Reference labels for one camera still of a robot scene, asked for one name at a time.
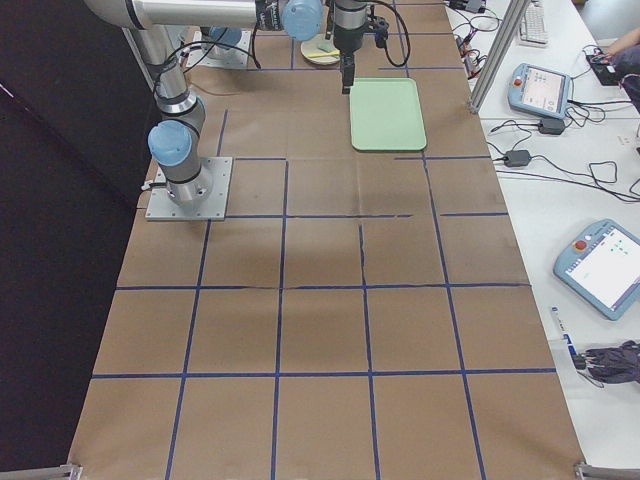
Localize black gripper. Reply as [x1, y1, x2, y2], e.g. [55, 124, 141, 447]
[327, 0, 389, 94]

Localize yellow plastic fork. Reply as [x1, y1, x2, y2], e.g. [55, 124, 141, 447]
[308, 52, 337, 58]

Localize beige round plate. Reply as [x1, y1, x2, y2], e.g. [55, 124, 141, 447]
[300, 35, 340, 66]

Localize mint green tray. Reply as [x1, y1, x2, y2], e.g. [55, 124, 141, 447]
[349, 78, 427, 152]

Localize white keyboard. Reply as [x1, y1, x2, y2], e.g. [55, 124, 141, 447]
[518, 0, 548, 48]

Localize far blue teach pendant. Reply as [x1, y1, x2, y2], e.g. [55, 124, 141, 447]
[507, 63, 571, 120]

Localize blue teach pendant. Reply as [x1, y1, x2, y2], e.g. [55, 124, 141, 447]
[553, 219, 639, 321]
[507, 63, 571, 120]

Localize black power adapter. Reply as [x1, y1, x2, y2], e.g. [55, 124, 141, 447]
[538, 118, 566, 136]
[503, 150, 532, 168]

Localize near blue teach pendant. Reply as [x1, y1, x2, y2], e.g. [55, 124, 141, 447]
[553, 219, 639, 321]

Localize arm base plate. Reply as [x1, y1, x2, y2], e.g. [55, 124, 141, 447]
[186, 27, 250, 69]
[145, 157, 233, 221]

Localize aluminium frame post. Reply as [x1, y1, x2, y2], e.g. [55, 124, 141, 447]
[468, 0, 528, 114]

